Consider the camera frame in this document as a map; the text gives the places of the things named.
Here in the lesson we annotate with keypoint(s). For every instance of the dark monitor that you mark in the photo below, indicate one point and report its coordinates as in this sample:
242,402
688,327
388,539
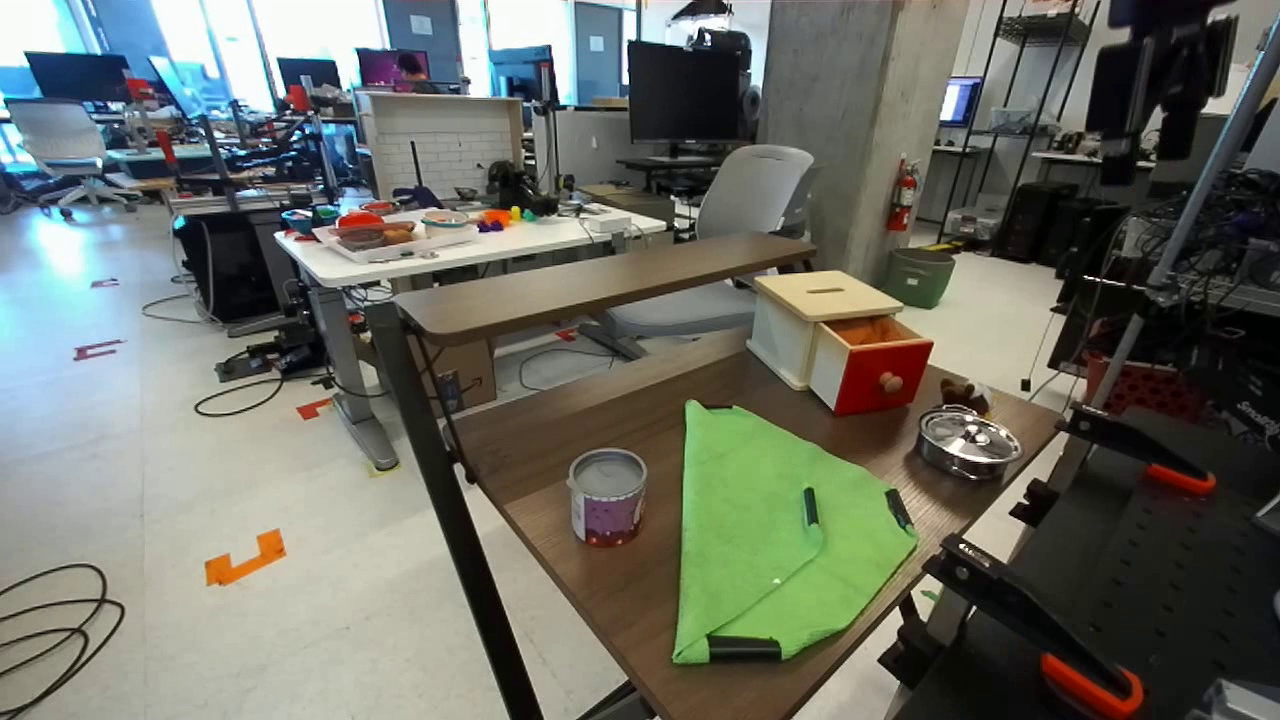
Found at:
76,72

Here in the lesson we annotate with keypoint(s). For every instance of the purple lit monitor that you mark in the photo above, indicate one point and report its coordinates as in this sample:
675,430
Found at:
395,70

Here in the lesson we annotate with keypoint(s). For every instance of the blue lit screen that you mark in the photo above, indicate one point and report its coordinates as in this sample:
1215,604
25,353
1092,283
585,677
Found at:
961,102

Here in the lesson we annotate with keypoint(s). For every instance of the white panel board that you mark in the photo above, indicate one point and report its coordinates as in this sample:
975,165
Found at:
447,141

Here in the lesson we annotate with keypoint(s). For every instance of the black clamp with orange tip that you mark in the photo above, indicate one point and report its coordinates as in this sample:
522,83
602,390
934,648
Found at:
1025,623
1133,447

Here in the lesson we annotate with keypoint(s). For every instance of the large black monitor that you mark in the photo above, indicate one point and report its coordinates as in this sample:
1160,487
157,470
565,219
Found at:
687,90

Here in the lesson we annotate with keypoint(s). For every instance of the orange red object on tray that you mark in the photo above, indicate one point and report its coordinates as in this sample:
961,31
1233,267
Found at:
374,226

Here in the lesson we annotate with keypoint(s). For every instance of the red perforated crate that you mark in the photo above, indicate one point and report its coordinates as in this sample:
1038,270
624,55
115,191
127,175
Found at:
1133,390

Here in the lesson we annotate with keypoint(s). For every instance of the black shelving rack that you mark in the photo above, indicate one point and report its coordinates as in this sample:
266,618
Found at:
1025,122

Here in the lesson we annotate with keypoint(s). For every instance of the wooden box with red drawer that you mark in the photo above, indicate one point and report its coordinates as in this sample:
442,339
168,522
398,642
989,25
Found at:
824,332

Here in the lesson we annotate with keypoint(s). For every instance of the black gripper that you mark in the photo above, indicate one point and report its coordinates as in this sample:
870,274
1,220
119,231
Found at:
1122,93

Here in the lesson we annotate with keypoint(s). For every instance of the grey office chair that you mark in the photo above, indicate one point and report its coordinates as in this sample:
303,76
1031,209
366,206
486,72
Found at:
752,193

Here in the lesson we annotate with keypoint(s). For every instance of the short black marker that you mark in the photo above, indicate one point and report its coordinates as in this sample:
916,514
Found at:
811,504

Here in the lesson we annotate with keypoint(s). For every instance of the white desk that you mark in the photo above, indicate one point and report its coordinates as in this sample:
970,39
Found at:
442,254

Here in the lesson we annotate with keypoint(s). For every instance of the grey aluminium pole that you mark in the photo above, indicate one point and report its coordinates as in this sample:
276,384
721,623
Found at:
1172,226

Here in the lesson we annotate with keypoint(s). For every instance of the black metal table frame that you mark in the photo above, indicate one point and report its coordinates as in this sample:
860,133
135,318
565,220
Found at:
447,504

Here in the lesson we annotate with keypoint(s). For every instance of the black perforated base board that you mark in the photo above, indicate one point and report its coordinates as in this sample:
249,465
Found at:
1172,585

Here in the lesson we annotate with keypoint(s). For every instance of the red fire extinguisher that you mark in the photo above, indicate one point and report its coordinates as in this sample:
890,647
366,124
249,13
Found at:
903,196

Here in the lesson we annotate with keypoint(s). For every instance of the black power strip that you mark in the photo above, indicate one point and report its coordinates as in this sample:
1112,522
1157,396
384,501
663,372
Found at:
266,357

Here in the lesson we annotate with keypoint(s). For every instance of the tin can with purple label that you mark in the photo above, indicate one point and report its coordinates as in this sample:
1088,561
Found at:
608,501

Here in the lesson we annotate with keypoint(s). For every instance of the brown bear toy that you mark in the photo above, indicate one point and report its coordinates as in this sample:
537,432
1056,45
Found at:
961,394

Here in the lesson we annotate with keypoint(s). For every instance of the black cabinet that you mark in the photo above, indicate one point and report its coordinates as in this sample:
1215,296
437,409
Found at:
226,267

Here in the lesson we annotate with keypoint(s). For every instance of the brown wooden shelf board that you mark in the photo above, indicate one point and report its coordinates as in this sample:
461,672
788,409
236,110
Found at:
585,284

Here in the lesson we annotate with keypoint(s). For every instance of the concrete pillar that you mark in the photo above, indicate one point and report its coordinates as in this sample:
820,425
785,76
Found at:
860,104

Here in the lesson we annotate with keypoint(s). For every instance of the green cloth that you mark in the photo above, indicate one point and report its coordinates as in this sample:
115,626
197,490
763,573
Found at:
752,534

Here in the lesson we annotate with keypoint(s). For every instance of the white office chair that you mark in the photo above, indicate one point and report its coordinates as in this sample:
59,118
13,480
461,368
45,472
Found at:
61,141

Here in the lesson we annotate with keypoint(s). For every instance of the green bin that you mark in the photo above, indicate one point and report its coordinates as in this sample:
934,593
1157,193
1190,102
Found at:
920,279

